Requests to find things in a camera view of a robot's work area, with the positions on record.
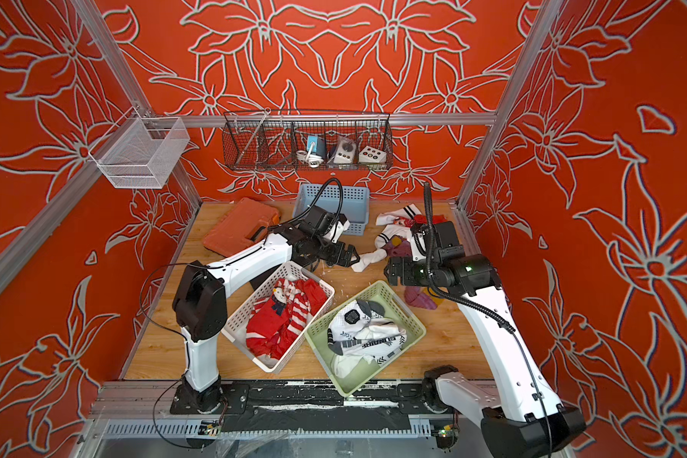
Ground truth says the white round socket adapter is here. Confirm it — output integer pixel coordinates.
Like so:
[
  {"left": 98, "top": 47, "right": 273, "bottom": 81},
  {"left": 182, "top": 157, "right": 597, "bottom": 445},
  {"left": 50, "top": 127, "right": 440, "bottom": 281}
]
[{"left": 331, "top": 137, "right": 357, "bottom": 165}]

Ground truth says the white perforated plastic basket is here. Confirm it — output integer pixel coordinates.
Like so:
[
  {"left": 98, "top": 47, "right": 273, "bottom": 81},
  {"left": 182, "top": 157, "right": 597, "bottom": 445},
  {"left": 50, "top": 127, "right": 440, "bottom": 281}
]
[{"left": 223, "top": 261, "right": 335, "bottom": 373}]

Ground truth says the red white striped sock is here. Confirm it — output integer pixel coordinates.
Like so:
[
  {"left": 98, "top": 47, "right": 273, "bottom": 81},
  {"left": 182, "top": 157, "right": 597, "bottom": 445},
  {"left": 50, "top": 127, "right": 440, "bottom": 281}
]
[{"left": 273, "top": 279, "right": 311, "bottom": 357}]

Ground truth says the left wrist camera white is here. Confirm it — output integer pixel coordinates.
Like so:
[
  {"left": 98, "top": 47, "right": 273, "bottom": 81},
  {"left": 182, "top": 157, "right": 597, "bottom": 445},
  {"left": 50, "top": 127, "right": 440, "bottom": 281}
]
[{"left": 326, "top": 215, "right": 350, "bottom": 244}]

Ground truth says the green perforated plastic basket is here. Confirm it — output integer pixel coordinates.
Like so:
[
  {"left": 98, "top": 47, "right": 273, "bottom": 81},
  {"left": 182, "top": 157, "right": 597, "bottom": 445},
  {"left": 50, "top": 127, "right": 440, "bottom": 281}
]
[{"left": 305, "top": 281, "right": 427, "bottom": 397}]

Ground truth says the blue perforated plastic basket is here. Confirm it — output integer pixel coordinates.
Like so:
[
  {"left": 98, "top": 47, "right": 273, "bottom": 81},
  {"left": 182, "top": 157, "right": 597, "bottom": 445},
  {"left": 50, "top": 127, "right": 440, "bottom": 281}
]
[{"left": 293, "top": 183, "right": 369, "bottom": 236}]

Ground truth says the plain white sock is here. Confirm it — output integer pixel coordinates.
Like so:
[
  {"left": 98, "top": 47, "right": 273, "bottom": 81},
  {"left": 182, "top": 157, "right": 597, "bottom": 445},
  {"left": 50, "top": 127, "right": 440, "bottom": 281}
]
[{"left": 351, "top": 248, "right": 387, "bottom": 273}]

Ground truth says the white wire mesh basket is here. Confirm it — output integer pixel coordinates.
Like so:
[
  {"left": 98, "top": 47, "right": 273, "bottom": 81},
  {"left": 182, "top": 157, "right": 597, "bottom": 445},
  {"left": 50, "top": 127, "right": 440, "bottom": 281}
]
[{"left": 89, "top": 116, "right": 190, "bottom": 190}]

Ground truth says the red christmas sock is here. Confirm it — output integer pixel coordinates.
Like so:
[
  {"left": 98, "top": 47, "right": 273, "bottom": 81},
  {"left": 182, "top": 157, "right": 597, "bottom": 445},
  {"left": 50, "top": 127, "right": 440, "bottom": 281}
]
[{"left": 303, "top": 279, "right": 328, "bottom": 316}]

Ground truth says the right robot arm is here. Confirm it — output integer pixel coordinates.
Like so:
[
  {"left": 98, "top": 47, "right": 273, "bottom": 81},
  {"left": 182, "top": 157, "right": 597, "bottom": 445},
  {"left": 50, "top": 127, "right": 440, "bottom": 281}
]
[{"left": 385, "top": 255, "right": 586, "bottom": 457}]

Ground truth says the orange plastic tool case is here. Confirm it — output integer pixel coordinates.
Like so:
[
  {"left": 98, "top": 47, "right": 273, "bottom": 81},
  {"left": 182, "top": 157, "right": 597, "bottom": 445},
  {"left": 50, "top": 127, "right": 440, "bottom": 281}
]
[{"left": 202, "top": 198, "right": 280, "bottom": 257}]

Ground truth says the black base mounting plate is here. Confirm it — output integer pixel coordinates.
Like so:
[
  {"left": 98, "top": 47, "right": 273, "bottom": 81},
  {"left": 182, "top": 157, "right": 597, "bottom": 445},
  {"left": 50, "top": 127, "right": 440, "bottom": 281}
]
[{"left": 169, "top": 379, "right": 458, "bottom": 435}]

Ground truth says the black wire wall basket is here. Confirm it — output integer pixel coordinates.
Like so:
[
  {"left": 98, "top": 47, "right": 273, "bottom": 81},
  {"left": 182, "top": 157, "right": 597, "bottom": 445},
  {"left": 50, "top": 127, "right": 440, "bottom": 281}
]
[{"left": 221, "top": 109, "right": 394, "bottom": 172}]

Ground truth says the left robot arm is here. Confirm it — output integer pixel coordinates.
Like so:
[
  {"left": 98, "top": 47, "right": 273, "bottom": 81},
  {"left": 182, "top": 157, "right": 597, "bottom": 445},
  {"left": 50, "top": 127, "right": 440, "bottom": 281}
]
[{"left": 173, "top": 227, "right": 360, "bottom": 411}]

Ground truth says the blue white charger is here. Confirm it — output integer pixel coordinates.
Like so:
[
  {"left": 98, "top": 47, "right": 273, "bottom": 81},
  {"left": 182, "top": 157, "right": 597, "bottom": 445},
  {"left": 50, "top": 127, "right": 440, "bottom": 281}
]
[{"left": 305, "top": 135, "right": 326, "bottom": 158}]

